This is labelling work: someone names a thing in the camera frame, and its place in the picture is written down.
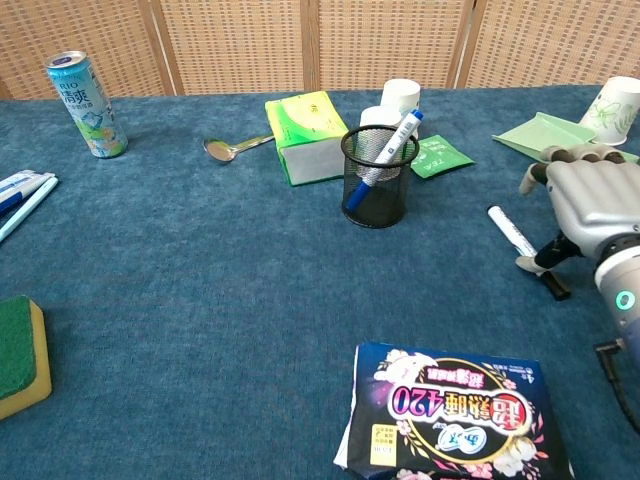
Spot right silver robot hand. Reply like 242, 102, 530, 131
517, 146, 640, 275

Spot white marker with black cap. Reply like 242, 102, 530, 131
487, 205, 572, 301

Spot white marker with blue cap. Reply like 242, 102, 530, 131
346, 108, 425, 210

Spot black mesh pen holder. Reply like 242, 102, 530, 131
340, 124, 420, 229

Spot paper cup green flower print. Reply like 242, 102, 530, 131
578, 75, 640, 147

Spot light green plastic dustpan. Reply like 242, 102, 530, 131
491, 111, 640, 166

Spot green tea sachet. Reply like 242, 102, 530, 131
409, 133, 474, 180

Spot white paper cup blue print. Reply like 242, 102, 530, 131
380, 78, 422, 141
358, 105, 404, 151

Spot dark sanitary pad package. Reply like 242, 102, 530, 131
333, 342, 576, 480

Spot green tissue pack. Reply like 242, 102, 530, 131
264, 90, 354, 187

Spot blue table cloth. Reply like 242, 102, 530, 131
0, 84, 640, 480

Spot metal spoon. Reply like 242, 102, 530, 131
202, 133, 276, 164

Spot woven bamboo folding screen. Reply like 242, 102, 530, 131
0, 0, 640, 101

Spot light blue drink can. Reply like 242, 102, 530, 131
45, 49, 129, 159

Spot blue white toothpaste tube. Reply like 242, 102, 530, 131
0, 169, 56, 216

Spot green yellow scrub sponge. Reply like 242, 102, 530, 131
0, 294, 53, 420

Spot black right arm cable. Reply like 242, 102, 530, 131
594, 339, 640, 434

